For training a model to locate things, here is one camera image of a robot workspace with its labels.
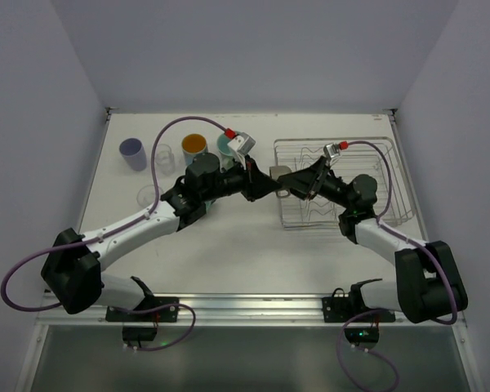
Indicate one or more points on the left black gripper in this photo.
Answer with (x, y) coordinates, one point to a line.
(249, 180)

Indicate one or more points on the metal wire dish rack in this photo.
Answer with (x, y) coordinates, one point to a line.
(319, 213)

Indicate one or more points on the right black controller box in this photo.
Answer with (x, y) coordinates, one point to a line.
(362, 337)

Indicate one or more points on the blue cup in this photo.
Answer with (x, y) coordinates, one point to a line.
(192, 146)

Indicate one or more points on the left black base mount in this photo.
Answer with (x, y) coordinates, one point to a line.
(155, 309)

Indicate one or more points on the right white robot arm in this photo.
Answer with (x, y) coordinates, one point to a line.
(427, 284)

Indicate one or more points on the black controller box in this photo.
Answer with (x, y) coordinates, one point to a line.
(136, 336)
(362, 337)

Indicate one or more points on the purple plastic cup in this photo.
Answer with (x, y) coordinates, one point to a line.
(133, 152)

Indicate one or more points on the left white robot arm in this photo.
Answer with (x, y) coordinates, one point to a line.
(76, 272)

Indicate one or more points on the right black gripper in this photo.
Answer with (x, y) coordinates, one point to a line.
(318, 180)

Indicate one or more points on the clear plastic cup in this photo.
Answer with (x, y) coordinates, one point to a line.
(164, 160)
(146, 197)

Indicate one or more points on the beige cup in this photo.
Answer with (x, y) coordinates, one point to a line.
(275, 172)

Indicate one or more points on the large green cup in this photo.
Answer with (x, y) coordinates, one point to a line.
(227, 160)

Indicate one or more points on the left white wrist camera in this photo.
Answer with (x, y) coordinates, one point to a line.
(240, 147)

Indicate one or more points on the left black controller box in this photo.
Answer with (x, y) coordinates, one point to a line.
(136, 336)

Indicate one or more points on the aluminium mounting rail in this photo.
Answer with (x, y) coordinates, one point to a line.
(221, 310)

